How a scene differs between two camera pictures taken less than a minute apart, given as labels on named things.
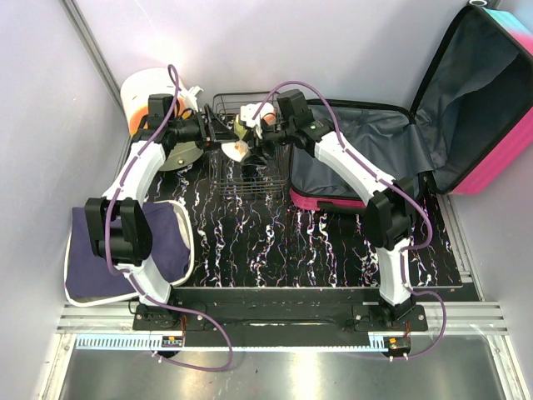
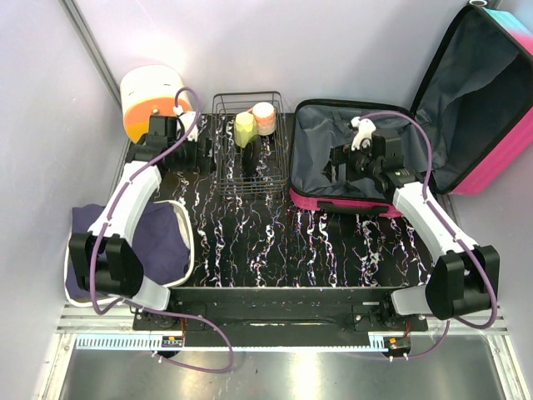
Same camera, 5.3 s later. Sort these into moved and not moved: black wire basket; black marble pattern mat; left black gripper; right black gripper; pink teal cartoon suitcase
Moved: right black gripper; left black gripper
Not moved: black marble pattern mat; pink teal cartoon suitcase; black wire basket
